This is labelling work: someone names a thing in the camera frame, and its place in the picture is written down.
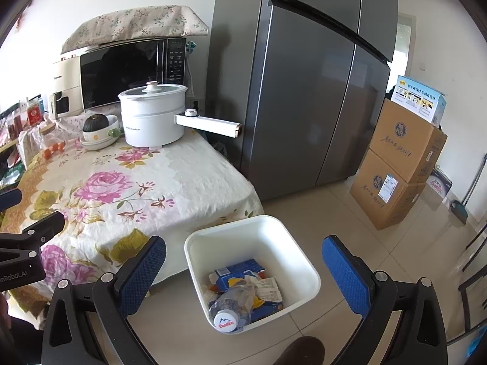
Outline grey refrigerator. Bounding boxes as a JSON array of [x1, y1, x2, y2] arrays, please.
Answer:
[[207, 0, 398, 201]]

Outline person's left forearm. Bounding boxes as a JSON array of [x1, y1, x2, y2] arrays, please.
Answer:
[[0, 294, 11, 335]]

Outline blue and white box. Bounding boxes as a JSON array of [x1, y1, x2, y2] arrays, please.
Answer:
[[391, 75, 447, 124]]

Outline black microwave oven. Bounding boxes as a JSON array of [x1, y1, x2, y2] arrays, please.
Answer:
[[79, 37, 188, 109]]

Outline clear plastic bottle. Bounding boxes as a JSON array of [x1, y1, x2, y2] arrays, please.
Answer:
[[208, 277, 257, 332]]

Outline white electric cooking pot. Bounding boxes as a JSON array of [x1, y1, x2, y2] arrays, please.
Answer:
[[118, 91, 244, 152]]

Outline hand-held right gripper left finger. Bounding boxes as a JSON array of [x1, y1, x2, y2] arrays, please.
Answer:
[[41, 236, 167, 365]]

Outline floral cloth cover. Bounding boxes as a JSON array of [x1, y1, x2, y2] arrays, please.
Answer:
[[61, 5, 210, 54]]

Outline blue carton with cyan label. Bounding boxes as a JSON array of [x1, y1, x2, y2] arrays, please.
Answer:
[[214, 259, 264, 290]]

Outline red-label jar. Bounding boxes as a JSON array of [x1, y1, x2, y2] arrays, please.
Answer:
[[27, 103, 43, 127]]

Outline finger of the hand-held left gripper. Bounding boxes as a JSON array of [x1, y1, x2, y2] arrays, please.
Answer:
[[0, 189, 23, 212], [0, 212, 66, 267]]

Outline brown cardboard box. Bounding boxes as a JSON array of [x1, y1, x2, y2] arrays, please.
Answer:
[[369, 98, 449, 184], [349, 148, 427, 231]]

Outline white dish with green handle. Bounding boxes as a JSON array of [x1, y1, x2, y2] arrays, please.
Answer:
[[79, 127, 125, 151]]

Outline floral tablecloth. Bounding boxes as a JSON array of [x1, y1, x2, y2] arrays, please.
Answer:
[[7, 120, 266, 310]]

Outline white printed wrapper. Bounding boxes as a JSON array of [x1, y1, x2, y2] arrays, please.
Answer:
[[245, 276, 284, 304]]

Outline white purple printed box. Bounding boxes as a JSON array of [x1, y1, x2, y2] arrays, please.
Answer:
[[428, 169, 453, 199]]

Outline dark chair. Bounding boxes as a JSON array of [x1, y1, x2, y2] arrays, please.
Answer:
[[457, 221, 487, 337]]

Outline green broom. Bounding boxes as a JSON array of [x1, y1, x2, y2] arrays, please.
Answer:
[[451, 154, 487, 225]]

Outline white air fryer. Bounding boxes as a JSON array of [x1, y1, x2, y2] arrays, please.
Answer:
[[49, 56, 86, 119]]

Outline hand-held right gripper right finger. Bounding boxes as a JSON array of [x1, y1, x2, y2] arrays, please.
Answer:
[[321, 235, 450, 365]]

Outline glass jar with cork lid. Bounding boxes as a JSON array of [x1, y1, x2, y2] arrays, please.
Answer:
[[38, 122, 68, 153]]

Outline dark green squash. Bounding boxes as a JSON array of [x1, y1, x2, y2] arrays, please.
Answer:
[[83, 114, 110, 133]]

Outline pot lid with white knob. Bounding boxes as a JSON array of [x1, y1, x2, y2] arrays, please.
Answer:
[[118, 81, 189, 102]]

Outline white plastic bin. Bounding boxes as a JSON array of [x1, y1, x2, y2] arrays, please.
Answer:
[[184, 215, 321, 334]]

